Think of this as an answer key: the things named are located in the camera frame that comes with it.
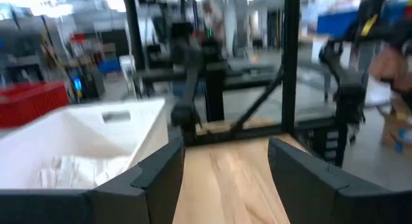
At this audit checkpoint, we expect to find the blue background container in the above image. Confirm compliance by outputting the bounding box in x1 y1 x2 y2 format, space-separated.
317 10 359 40

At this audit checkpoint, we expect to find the brown cardboard box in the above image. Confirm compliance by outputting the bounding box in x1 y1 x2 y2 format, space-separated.
368 45 412 156

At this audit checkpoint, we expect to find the red ribbed panel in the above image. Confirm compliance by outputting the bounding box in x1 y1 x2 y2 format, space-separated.
0 81 71 129

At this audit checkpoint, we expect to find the black aluminium table frame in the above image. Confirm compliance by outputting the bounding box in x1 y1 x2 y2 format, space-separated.
124 0 337 147

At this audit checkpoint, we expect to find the black seat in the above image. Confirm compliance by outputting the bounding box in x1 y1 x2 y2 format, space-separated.
319 39 368 169

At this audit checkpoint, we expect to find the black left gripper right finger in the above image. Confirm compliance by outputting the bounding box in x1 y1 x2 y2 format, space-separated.
267 136 412 224

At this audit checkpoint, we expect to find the white plastic bin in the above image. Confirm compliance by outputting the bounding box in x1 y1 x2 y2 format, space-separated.
0 97 170 190

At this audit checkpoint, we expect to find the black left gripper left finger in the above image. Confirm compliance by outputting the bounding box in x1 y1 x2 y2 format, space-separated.
0 136 187 224

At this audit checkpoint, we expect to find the white towel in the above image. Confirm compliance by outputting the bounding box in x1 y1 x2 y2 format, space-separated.
34 154 131 190

